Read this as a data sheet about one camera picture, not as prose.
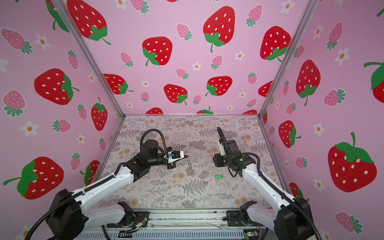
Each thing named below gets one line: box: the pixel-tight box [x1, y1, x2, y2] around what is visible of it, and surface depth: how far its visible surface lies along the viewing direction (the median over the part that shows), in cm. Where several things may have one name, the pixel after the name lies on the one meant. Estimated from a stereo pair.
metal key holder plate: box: [185, 160, 196, 177], surface depth 92 cm
